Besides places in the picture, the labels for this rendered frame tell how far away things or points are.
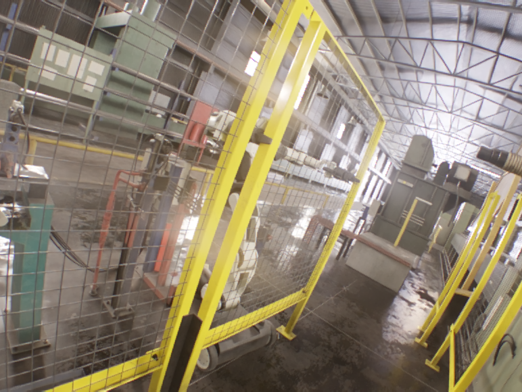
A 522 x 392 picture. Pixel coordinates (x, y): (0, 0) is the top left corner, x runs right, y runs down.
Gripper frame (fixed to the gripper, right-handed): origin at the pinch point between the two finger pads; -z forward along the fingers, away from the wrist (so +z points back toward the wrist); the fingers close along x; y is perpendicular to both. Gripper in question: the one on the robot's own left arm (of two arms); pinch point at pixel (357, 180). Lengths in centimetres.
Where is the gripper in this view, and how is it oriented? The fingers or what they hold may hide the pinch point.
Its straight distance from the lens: 200.8
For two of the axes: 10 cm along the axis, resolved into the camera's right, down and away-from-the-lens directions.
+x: -5.3, -0.7, -8.5
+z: -7.7, -3.9, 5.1
